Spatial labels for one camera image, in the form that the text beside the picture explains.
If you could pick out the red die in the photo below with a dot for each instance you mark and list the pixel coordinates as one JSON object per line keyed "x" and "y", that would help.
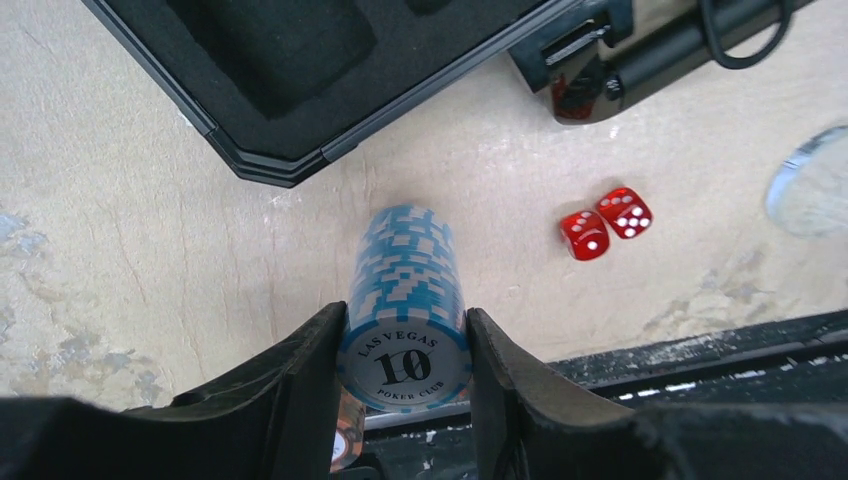
{"x": 625, "y": 212}
{"x": 585, "y": 235}

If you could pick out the red die right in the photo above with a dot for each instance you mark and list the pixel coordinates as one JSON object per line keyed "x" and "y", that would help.
{"x": 625, "y": 212}

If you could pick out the clear round disc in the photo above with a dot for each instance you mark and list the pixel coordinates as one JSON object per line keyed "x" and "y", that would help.
{"x": 808, "y": 195}

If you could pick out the red die left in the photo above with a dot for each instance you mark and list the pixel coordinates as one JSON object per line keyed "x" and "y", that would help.
{"x": 585, "y": 235}

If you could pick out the black poker set case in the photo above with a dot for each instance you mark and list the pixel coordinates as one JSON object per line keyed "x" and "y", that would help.
{"x": 282, "y": 89}

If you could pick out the blue poker chip stack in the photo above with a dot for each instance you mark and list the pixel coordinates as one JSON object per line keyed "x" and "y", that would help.
{"x": 404, "y": 347}

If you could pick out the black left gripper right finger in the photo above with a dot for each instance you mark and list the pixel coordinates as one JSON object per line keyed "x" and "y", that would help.
{"x": 530, "y": 422}

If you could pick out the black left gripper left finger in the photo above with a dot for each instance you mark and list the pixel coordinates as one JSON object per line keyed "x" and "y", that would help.
{"x": 272, "y": 417}

